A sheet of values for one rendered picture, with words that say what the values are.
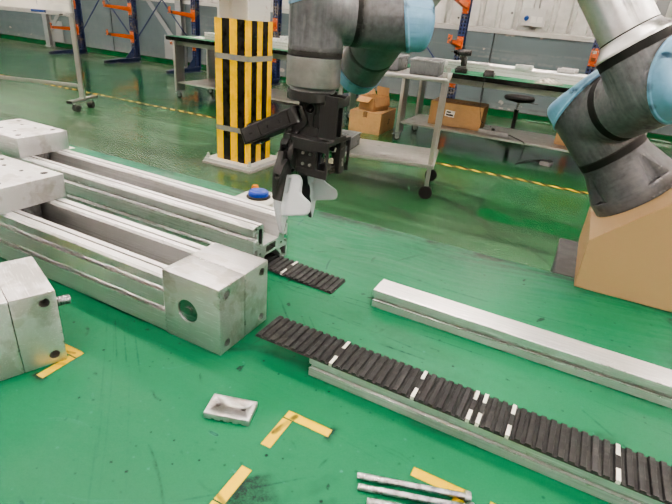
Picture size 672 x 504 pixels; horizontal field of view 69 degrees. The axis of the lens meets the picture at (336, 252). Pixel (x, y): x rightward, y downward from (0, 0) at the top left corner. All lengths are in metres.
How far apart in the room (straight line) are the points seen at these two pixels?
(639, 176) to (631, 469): 0.55
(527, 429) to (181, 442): 0.35
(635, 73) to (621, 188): 0.21
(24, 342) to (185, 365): 0.17
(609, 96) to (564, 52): 7.21
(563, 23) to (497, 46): 0.90
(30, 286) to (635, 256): 0.87
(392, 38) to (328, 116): 0.13
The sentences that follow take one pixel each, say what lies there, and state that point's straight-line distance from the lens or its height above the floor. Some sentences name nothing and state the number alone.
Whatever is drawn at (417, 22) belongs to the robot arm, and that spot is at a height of 1.18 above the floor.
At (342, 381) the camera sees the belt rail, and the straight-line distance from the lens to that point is 0.59.
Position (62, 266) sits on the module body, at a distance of 0.82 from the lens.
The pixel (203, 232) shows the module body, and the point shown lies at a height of 0.83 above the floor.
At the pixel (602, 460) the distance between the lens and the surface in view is 0.57.
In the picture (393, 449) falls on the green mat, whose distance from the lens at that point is 0.54.
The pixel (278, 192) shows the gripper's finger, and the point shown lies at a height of 0.94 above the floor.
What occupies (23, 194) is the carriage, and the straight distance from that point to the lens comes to 0.89.
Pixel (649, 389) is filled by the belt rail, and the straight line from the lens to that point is 0.73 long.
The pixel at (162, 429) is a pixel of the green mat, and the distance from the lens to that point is 0.56.
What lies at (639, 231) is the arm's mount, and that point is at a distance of 0.93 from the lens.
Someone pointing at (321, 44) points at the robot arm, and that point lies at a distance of 0.68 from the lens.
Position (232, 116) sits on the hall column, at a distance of 4.06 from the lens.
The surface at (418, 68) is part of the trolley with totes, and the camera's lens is 3.61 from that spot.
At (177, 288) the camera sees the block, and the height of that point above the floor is 0.86.
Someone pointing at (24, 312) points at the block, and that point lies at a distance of 0.63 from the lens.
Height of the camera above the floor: 1.17
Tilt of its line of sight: 26 degrees down
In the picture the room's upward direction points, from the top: 5 degrees clockwise
